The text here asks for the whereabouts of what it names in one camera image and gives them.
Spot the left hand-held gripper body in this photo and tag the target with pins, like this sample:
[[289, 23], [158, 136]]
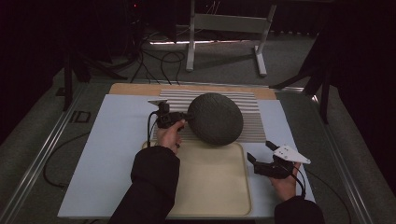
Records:
[[166, 118]]

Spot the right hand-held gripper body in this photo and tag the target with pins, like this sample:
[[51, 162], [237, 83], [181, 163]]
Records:
[[280, 165]]

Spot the dark round plate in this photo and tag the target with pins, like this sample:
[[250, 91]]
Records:
[[214, 119]]

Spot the person's left hand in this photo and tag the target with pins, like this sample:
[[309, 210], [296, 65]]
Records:
[[168, 137]]

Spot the person's right hand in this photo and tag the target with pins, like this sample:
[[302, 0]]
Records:
[[286, 186]]

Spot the striped placemat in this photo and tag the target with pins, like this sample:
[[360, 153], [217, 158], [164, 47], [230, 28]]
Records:
[[252, 124]]

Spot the beige tray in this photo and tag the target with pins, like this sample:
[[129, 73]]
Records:
[[211, 183]]

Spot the light blue table sheet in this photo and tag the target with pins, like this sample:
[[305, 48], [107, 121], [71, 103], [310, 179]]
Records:
[[109, 140]]

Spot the black tripod stand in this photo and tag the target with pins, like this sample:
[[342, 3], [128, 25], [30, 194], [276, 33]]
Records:
[[67, 84], [323, 93]]

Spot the aluminium rail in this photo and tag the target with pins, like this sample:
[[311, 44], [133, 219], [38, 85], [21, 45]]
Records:
[[345, 174], [37, 158]]

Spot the black floor bracket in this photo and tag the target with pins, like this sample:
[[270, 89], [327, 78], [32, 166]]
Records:
[[80, 116]]

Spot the white metal stand frame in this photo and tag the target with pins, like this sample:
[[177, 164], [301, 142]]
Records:
[[230, 23]]

